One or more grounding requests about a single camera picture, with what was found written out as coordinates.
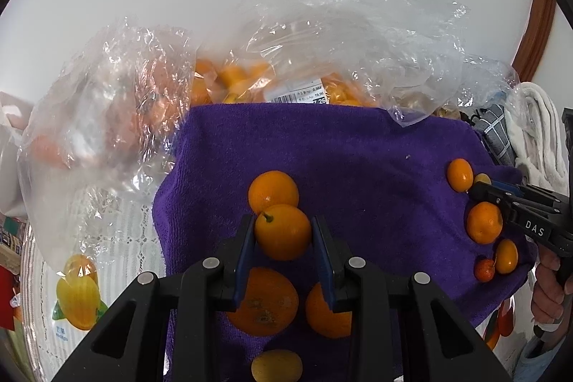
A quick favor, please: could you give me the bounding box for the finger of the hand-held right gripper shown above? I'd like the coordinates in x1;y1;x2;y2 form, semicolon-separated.
468;183;522;226
490;180;565;204

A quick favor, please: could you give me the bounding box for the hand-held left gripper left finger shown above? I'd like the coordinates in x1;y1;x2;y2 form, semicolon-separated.
51;214;256;382

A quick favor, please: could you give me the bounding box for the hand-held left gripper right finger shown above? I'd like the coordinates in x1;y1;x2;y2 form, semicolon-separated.
311;216;513;382

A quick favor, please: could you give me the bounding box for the small tangerine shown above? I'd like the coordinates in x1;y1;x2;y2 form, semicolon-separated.
495;239;519;274

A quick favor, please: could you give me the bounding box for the large rough-skinned orange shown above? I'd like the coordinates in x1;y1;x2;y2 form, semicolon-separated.
225;267;300;337

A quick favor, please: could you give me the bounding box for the medium orange with stem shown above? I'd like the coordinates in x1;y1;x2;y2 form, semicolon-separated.
254;204;313;261

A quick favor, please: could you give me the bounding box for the large smooth orange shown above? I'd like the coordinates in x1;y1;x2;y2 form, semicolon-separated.
305;281;354;339

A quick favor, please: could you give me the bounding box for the small red fruit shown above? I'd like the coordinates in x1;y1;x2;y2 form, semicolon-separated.
475;257;496;282

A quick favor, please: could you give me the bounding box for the yellow oval citrus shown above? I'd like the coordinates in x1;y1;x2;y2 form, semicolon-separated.
251;349;303;382

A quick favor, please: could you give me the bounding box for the person's right hand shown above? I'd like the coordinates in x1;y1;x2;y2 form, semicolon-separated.
532;250;568;331

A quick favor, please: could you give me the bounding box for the oval kumquat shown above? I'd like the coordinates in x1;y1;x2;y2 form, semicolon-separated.
447;158;474;192

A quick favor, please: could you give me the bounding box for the grey checkered cloth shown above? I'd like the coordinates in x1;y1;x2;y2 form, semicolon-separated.
470;103;517;165

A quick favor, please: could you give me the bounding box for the white folded towel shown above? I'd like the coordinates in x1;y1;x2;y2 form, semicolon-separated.
506;82;571;197

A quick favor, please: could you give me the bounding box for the round kumquat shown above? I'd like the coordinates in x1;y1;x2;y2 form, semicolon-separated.
248;170;300;215

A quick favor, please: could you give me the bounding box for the purple towel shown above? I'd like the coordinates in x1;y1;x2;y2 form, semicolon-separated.
152;103;538;382

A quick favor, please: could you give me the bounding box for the fruit-print lace tablecloth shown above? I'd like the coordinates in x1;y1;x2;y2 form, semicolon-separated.
13;180;538;382

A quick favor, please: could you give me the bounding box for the pile of bagged tangerines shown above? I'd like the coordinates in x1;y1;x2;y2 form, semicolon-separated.
27;60;194;168

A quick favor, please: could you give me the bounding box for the pile of bagged kumquats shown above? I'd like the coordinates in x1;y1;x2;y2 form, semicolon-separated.
192;59;381;107

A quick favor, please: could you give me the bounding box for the clear plastic bag of kumquats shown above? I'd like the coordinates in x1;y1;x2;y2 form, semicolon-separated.
192;0;520;127

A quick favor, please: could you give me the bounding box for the beige box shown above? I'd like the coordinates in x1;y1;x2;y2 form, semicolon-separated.
0;216;25;264

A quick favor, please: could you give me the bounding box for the red packet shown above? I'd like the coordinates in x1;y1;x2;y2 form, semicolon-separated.
0;266;19;329

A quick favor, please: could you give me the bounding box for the clear plastic bag of tangerines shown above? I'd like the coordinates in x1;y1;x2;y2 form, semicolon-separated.
18;17;202;271

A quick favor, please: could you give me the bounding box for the white plastic bag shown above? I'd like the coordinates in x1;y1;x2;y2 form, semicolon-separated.
0;92;34;217

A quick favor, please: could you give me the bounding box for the brown wooden door frame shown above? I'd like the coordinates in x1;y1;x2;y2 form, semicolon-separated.
510;0;557;83

